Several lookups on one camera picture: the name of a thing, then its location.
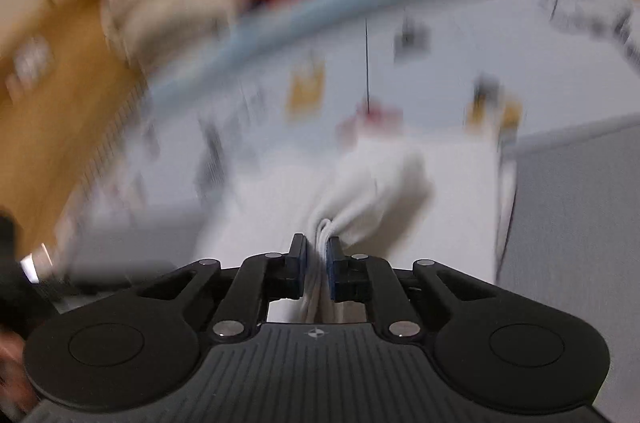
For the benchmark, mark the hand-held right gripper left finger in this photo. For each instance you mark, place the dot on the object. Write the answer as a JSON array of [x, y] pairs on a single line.
[[300, 260]]

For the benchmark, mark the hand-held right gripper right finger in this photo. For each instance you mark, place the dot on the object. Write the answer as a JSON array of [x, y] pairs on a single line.
[[332, 265]]

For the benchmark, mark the white garment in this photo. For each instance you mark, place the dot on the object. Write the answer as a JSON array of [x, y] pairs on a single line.
[[380, 193]]

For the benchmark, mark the thin dark thread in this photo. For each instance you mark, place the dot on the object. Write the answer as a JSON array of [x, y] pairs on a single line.
[[368, 68]]

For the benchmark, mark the printed light blanket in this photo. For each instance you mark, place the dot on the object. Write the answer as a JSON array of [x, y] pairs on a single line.
[[450, 68]]

